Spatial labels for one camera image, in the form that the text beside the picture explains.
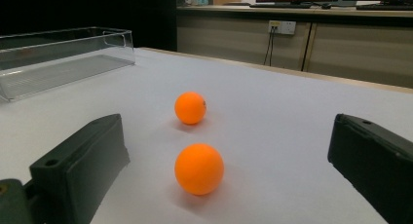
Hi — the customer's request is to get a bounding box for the black curtain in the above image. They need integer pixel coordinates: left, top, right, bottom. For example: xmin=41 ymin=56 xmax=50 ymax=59
xmin=0 ymin=0 xmax=178 ymax=53

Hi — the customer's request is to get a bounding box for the black keyboard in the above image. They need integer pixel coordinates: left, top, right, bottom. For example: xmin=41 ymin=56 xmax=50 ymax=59
xmin=248 ymin=2 xmax=314 ymax=10
xmin=356 ymin=3 xmax=413 ymax=12

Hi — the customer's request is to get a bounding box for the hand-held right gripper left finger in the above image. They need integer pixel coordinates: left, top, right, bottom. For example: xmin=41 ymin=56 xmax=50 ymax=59
xmin=29 ymin=113 xmax=131 ymax=224

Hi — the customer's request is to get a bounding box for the orange ping pong ball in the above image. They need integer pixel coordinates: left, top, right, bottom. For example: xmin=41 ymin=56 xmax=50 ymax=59
xmin=173 ymin=91 xmax=207 ymax=126
xmin=173 ymin=142 xmax=225 ymax=197

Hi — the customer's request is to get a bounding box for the white wall socket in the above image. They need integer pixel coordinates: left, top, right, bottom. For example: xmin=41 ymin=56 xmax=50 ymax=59
xmin=268 ymin=19 xmax=297 ymax=36

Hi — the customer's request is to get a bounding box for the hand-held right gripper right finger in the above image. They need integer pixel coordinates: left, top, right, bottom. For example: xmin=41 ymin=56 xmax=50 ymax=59
xmin=326 ymin=113 xmax=413 ymax=224

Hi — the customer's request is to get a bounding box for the clear plastic container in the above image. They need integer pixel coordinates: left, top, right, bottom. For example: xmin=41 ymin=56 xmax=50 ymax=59
xmin=0 ymin=26 xmax=136 ymax=102

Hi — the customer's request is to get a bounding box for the beige desk cabinet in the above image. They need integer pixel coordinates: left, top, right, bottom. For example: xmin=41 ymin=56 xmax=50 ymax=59
xmin=176 ymin=4 xmax=413 ymax=90

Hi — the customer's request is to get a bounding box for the black power cable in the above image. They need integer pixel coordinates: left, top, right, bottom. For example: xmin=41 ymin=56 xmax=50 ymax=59
xmin=263 ymin=30 xmax=274 ymax=66
xmin=270 ymin=30 xmax=276 ymax=67

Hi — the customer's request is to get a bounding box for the white table mat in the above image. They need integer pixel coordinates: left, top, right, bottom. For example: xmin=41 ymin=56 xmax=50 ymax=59
xmin=0 ymin=47 xmax=413 ymax=224

